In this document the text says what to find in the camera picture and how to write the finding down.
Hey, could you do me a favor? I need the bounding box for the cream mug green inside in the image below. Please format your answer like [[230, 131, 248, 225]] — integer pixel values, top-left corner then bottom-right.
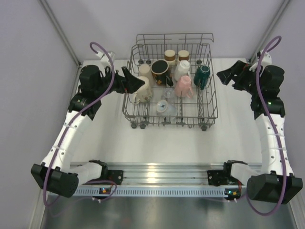
[[132, 76, 153, 105]]

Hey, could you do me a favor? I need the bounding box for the beige plain cup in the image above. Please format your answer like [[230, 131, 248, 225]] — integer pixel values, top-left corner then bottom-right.
[[139, 64, 152, 77]]

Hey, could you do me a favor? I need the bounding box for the white cup teal base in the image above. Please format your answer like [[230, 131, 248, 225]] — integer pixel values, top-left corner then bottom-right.
[[193, 65, 211, 90]]

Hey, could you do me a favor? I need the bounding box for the black skull mug red inside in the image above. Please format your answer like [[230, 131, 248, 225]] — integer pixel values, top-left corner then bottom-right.
[[151, 60, 173, 87]]

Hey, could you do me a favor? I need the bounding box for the clear glass tumbler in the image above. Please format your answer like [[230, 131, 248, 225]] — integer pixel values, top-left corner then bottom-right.
[[161, 88, 175, 103]]

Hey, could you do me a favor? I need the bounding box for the grey wire dish rack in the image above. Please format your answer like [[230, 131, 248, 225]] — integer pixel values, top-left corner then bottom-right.
[[122, 32, 218, 131]]

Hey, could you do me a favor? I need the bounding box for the light blue mug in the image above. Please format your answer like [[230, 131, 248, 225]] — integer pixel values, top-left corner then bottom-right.
[[156, 100, 178, 117]]

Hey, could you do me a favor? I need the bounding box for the pink mug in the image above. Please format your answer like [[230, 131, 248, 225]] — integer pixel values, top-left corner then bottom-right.
[[174, 75, 194, 98]]

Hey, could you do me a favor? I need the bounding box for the cream mug with handle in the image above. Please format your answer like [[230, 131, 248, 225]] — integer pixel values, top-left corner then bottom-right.
[[174, 60, 191, 81]]

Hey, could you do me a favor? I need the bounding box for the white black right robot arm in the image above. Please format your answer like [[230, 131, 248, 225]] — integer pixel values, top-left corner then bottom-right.
[[31, 64, 222, 198]]

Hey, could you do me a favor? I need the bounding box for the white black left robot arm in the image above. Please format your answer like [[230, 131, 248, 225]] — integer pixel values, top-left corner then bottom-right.
[[217, 61, 303, 204]]

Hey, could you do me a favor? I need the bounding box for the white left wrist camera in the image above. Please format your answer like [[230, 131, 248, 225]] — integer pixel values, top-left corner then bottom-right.
[[255, 50, 272, 65]]

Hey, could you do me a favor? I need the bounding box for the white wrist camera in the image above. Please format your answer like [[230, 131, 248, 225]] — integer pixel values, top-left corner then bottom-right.
[[255, 50, 272, 65], [96, 51, 115, 68]]

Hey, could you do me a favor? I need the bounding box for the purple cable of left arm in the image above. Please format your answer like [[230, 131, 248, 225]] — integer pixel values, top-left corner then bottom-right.
[[221, 35, 290, 217]]

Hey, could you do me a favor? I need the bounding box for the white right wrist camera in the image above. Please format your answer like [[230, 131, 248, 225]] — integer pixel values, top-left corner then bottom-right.
[[96, 51, 115, 68]]

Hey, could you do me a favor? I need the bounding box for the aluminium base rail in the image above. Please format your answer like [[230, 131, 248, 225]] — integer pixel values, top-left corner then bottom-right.
[[107, 163, 224, 187]]

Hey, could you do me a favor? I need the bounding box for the aluminium corner frame post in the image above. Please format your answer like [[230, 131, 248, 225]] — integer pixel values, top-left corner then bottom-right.
[[37, 0, 83, 69]]

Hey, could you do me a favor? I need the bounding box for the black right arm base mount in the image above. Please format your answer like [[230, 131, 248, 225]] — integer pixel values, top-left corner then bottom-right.
[[85, 167, 124, 185]]

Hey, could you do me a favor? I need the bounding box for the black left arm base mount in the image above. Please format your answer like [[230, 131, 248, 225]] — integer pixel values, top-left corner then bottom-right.
[[207, 169, 248, 187]]

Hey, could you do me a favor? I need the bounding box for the perforated blue-grey cable tray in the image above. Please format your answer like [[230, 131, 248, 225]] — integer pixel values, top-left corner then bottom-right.
[[73, 187, 229, 198]]

